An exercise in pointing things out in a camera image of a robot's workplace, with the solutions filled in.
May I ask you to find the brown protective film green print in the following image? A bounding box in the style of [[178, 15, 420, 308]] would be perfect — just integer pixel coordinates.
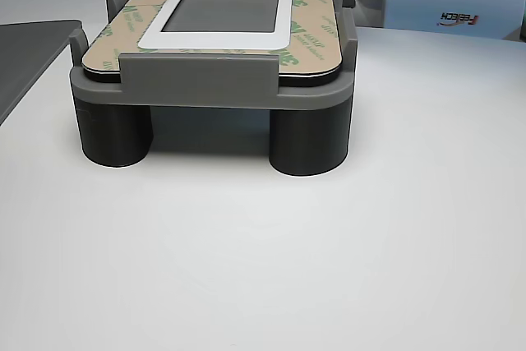
[[81, 0, 343, 77]]

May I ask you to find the grey fixture with dark legs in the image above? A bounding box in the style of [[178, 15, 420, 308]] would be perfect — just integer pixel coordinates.
[[68, 0, 359, 178]]

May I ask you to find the white device panel with screen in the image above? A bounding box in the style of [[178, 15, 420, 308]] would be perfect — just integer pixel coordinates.
[[81, 0, 343, 88]]

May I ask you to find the white box with red logo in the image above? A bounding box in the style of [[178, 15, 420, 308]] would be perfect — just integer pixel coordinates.
[[352, 0, 526, 42]]

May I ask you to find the black flat tray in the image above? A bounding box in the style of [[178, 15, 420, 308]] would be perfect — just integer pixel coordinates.
[[0, 19, 83, 126]]

